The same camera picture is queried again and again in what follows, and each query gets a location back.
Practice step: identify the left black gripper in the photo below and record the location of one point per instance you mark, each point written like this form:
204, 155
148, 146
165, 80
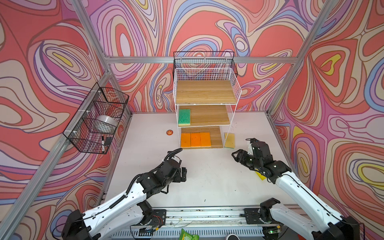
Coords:
179, 179

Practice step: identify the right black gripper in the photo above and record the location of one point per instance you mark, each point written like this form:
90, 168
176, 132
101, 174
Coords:
240, 156

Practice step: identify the pale yellow sponge orange underside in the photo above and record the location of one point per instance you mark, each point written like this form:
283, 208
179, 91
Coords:
205, 140

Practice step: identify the green sponge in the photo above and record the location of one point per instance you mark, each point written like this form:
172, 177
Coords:
184, 117

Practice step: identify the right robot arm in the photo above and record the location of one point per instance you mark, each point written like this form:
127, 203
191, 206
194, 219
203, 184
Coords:
340, 227

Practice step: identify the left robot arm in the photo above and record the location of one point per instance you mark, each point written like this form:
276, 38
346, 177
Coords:
129, 208

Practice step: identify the yellow sponge right table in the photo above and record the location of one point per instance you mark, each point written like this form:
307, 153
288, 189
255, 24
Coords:
260, 176

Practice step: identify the small red round sticker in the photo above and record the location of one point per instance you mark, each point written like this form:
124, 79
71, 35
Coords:
169, 132

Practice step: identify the green snack bag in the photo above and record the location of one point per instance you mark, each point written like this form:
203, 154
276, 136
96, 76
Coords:
187, 236

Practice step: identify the black marker in basket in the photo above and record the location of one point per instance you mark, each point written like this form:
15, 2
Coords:
103, 144

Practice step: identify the silver tape roll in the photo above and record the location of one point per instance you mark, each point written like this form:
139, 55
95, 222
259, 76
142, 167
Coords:
107, 120

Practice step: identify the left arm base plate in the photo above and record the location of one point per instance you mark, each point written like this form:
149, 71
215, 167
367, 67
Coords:
156, 218

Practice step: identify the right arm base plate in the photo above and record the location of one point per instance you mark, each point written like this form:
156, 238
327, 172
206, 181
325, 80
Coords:
253, 217

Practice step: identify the aluminium front rail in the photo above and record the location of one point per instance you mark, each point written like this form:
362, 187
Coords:
231, 216

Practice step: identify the white wire wooden shelf rack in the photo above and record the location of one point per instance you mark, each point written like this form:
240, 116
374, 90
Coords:
212, 95

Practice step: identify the black wire basket on wall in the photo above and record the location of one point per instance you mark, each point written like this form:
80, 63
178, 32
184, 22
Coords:
84, 131

